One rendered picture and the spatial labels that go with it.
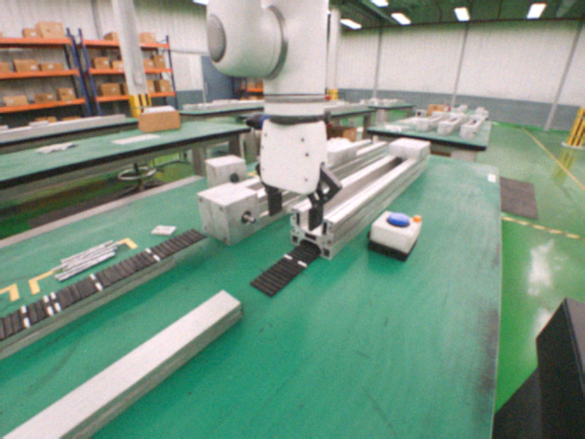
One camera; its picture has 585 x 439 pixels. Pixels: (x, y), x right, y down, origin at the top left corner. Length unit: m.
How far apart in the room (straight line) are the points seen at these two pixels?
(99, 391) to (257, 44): 0.40
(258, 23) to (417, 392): 0.43
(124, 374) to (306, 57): 0.42
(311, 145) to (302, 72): 0.09
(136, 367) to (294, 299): 0.23
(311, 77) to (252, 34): 0.09
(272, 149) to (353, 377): 0.32
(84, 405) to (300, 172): 0.36
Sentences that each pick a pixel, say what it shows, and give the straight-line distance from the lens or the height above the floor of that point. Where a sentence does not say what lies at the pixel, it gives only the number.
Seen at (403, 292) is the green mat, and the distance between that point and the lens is 0.47.
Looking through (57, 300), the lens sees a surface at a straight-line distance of 0.50.
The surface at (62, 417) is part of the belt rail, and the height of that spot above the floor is 0.81.
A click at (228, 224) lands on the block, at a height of 0.83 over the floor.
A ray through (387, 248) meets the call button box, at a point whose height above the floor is 0.80.
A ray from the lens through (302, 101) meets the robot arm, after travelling 0.34.
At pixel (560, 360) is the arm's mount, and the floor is 0.83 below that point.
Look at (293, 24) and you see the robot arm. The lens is 0.34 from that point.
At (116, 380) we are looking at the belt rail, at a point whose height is 0.81.
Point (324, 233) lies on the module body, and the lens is 0.48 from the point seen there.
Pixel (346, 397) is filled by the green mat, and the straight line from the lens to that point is 0.34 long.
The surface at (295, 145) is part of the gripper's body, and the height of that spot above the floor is 1.01.
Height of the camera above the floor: 1.08
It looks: 28 degrees down
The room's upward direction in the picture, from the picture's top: straight up
